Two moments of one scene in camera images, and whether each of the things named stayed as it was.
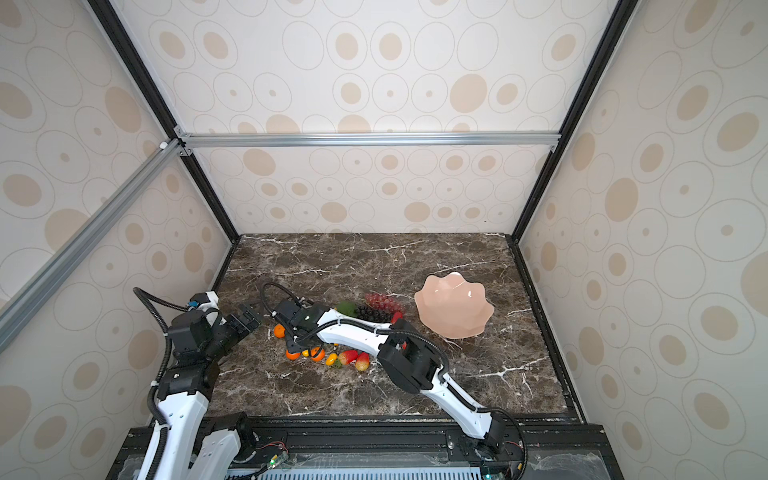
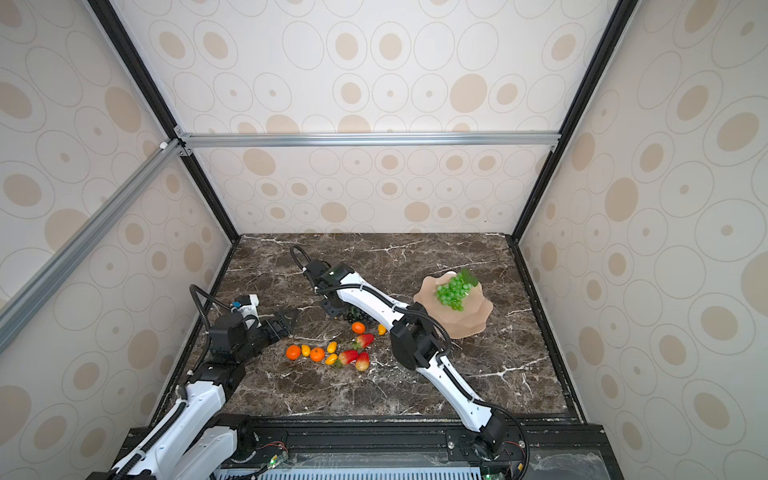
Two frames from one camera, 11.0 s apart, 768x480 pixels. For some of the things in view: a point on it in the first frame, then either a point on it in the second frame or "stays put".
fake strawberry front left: [350, 355] stays put
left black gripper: [239, 321] → [275, 333]
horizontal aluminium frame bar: [374, 140] stays put
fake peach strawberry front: [362, 362] stays put
